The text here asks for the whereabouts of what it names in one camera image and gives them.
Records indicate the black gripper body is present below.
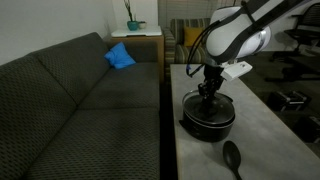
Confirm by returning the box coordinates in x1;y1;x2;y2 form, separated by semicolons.
198;65;223;100

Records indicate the round glass pot lid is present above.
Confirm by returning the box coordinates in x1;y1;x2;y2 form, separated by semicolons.
182;90;235;127

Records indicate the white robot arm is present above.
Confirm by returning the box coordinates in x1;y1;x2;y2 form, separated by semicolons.
199;0;310;100

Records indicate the black cooking pot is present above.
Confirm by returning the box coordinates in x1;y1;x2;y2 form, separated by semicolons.
178;92;237;143

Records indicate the teal plant pot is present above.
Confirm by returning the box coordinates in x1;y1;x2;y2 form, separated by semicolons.
127;21;139;31

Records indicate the mustard yellow cushion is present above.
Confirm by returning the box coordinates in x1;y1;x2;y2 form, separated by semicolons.
184;27;203;47

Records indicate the black equipment case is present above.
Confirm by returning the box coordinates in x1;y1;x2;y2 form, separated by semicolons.
266;91;312;112

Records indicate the black plastic ladle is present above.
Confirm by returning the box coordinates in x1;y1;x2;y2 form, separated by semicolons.
223;141;242;180

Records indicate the wooden side table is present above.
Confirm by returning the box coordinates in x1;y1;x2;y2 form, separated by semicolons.
111;26;164;83

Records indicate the small white bowl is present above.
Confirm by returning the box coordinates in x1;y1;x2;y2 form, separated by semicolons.
139;22;147;29

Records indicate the blue throw pillow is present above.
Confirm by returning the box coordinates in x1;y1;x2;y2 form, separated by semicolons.
104;42;136;69

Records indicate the black office chair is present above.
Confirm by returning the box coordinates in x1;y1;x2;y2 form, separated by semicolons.
271;2;320;61

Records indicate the dark box on floor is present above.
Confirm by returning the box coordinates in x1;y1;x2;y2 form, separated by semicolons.
293;116;320;143

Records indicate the dark grey fabric sofa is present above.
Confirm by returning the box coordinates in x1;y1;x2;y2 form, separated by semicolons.
0;33;160;180

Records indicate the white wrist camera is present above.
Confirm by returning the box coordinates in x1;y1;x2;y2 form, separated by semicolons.
221;61;252;81

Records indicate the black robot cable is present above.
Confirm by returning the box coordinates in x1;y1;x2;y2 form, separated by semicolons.
185;19;223;78

